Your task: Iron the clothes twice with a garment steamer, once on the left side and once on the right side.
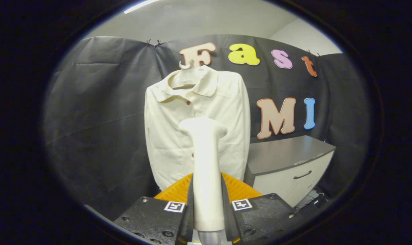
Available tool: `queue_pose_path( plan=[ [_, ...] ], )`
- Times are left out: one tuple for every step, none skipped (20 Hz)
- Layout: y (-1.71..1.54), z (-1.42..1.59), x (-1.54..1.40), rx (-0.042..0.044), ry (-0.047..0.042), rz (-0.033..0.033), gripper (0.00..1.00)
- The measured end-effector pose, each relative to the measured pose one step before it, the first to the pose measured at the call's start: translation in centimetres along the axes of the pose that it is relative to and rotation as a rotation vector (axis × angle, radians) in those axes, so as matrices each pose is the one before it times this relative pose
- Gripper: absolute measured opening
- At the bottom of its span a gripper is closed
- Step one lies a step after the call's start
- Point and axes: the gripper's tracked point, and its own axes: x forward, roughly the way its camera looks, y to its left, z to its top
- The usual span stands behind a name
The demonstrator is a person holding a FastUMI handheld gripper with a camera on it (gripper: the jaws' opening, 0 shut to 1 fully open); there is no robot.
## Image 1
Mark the white clothes hanger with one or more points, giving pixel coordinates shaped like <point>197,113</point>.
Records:
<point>187,76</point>

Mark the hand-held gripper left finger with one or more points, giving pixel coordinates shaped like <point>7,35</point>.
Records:
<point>190,217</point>

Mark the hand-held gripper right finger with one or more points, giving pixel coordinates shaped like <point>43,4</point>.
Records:
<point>226,217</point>

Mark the grey and white cabinet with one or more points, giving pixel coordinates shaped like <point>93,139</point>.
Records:
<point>287,153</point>

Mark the cream button-up shirt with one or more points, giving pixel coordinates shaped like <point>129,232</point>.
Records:
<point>165,129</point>

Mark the white garment steamer head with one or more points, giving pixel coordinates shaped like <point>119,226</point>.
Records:
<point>207,170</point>

